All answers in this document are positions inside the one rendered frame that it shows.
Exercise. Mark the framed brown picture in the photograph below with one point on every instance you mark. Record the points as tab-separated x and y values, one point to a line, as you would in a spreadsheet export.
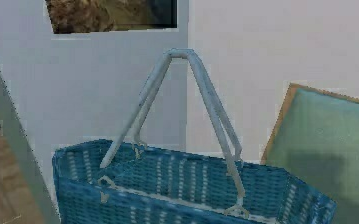
113	15

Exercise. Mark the green cushion with tan trim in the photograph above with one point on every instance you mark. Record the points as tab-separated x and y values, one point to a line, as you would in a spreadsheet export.
323	150

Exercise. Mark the brown wooden room door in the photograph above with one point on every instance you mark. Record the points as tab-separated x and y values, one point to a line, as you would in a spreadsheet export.
3	186

